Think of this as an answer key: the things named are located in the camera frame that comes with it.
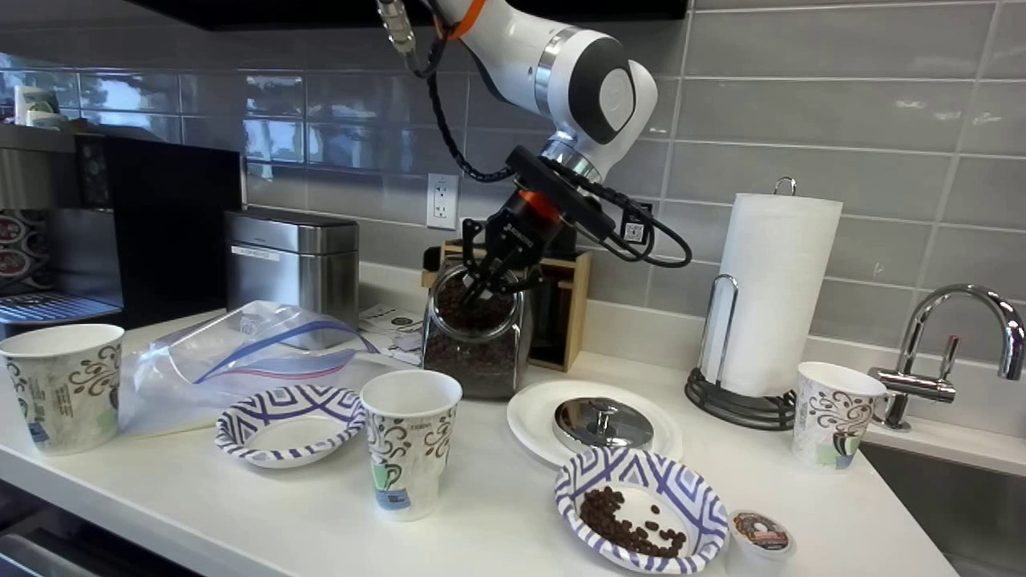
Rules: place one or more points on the stainless steel bin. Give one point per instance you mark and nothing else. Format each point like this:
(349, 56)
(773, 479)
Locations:
(289, 268)

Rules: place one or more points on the clear zip plastic bag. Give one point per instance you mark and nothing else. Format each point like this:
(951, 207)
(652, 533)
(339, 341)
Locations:
(234, 348)

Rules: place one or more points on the dark overhead cabinet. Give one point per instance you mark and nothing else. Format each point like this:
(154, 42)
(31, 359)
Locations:
(267, 6)

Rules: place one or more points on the printed paper cup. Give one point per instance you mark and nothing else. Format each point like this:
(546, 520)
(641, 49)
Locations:
(64, 394)
(413, 461)
(837, 421)

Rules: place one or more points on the white wall power outlet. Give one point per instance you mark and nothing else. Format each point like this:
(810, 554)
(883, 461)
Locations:
(444, 201)

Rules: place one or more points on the blue patterned paper bowl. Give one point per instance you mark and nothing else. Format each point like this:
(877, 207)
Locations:
(669, 482)
(289, 427)

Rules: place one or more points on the metal jar lid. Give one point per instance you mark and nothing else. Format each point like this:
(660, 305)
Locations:
(603, 421)

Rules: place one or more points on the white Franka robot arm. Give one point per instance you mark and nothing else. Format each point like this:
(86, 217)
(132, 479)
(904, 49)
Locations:
(533, 52)

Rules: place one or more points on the chrome faucet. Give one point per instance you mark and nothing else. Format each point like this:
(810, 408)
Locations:
(919, 387)

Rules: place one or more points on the white plate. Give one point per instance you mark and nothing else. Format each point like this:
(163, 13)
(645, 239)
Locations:
(530, 421)

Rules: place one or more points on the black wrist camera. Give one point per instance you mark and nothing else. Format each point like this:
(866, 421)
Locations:
(566, 193)

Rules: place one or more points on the white paper towel roll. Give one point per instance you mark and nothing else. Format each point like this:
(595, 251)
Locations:
(770, 298)

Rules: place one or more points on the loose coffee beans pile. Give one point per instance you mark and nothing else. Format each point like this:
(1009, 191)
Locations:
(620, 523)

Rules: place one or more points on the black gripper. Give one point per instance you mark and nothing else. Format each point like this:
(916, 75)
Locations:
(522, 246)

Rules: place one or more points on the undermount kitchen sink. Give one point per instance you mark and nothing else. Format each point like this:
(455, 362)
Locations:
(962, 514)

